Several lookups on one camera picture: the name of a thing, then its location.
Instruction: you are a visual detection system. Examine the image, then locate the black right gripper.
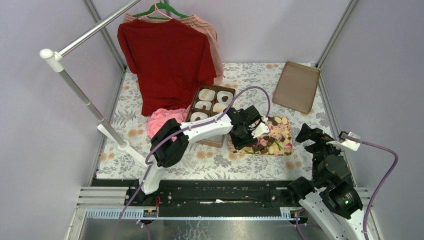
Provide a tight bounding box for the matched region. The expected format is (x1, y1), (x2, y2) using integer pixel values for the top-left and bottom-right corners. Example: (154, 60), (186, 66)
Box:
(294, 122), (346, 183)

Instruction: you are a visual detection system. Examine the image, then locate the floral chocolate tray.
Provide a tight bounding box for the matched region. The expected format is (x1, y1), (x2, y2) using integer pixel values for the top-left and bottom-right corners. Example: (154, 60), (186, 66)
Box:
(228, 116), (294, 156)

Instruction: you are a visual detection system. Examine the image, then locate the gold chocolate box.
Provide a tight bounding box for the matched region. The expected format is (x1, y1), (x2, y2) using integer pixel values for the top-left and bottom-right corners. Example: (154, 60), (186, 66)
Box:
(185, 84), (237, 149)

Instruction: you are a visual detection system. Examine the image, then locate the pink cloth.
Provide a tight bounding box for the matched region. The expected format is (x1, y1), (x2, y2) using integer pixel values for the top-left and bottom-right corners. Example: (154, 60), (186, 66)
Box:
(146, 105), (191, 139)

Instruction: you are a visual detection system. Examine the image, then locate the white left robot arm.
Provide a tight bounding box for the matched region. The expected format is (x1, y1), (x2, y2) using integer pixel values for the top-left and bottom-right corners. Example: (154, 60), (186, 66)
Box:
(135, 106), (270, 206)

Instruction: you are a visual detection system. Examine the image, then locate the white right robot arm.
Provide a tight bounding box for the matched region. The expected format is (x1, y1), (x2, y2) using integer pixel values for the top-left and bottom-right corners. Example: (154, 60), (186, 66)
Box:
(286, 123), (365, 240)

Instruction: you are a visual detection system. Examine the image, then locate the gold box lid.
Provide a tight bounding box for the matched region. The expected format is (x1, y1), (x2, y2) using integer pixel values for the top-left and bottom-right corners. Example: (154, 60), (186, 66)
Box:
(272, 61), (321, 114)

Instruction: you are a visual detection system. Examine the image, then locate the red t-shirt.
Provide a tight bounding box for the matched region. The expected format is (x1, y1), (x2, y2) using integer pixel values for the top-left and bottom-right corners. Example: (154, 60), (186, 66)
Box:
(117, 19), (217, 117)

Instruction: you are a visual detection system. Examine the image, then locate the beige pink garment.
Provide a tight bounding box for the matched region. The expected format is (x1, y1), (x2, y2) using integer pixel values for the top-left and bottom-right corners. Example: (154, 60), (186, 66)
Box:
(122, 13), (224, 86)

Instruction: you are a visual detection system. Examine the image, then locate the green hanger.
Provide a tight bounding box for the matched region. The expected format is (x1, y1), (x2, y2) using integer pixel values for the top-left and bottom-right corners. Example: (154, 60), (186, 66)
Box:
(132, 1), (189, 19)

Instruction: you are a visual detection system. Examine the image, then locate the silver clothes rack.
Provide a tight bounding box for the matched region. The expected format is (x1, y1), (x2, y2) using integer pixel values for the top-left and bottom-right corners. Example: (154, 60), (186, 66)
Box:
(39, 0), (147, 165)

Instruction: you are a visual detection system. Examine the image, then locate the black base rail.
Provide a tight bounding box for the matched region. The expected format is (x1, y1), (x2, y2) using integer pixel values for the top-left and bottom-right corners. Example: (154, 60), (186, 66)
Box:
(124, 180), (300, 217)

